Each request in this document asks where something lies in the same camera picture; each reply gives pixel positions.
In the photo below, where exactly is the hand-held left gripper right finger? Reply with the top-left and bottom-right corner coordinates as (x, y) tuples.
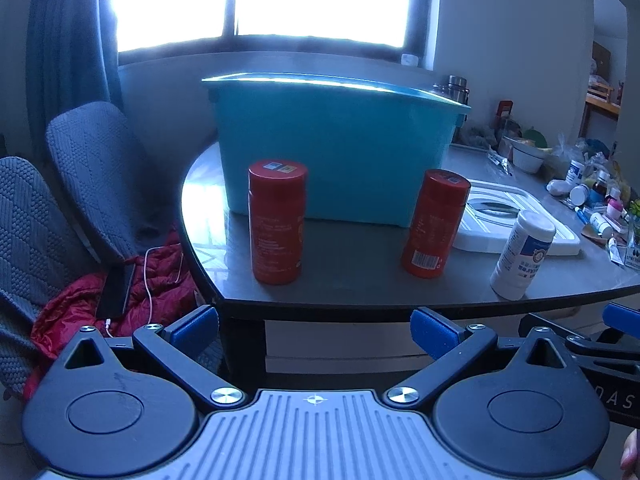
(384, 308), (577, 409)

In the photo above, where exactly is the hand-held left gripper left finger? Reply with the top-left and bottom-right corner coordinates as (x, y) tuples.
(64, 304), (248, 411)

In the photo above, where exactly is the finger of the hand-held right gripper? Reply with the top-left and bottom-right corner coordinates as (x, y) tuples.
(517, 312), (640, 362)
(601, 302), (640, 342)

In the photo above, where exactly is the red cylindrical bottle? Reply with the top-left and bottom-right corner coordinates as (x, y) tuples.
(248, 159), (309, 286)
(400, 168), (472, 280)

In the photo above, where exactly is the white bottle with blue label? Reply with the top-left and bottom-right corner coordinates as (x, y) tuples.
(489, 209), (557, 301)

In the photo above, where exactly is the white plastic bin lid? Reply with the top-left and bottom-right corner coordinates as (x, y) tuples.
(451, 179), (582, 257)

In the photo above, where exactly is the teal plastic storage bin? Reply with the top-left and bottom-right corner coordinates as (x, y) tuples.
(201, 71), (472, 228)

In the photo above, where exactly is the person's right hand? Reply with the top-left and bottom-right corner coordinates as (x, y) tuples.
(620, 428), (640, 479)

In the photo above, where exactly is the red puffer jacket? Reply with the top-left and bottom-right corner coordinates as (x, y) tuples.
(22, 230), (202, 403)

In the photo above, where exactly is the black phone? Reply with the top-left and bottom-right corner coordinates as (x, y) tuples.
(95, 263), (137, 320)

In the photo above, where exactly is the white medicine bottle blue label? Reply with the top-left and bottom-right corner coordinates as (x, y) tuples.
(566, 159), (589, 189)

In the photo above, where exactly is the clear plastic bag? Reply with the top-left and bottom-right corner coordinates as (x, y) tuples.
(550, 132), (612, 176)

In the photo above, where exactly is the grey quilted chair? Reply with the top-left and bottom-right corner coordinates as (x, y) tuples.
(46, 101), (173, 263)
(0, 156), (111, 403)

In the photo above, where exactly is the silver sachet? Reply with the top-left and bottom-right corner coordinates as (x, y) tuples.
(487, 152), (516, 176)

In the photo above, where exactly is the white ribbed bowl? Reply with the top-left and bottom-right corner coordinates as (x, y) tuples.
(510, 142), (544, 175)

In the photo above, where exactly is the wooden shelf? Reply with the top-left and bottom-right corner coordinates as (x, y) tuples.
(581, 84), (627, 122)

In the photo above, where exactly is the red package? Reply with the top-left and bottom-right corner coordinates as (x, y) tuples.
(494, 100), (515, 137)

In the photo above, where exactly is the steel thermos flask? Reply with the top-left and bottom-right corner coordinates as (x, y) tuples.
(446, 75), (471, 107)

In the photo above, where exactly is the blue curtain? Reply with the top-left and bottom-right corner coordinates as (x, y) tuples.
(25, 0), (124, 161)

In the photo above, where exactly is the window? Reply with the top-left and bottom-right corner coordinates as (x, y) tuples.
(99, 0), (437, 70)

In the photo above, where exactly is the white charging cable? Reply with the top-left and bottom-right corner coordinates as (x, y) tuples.
(103, 246), (187, 339)

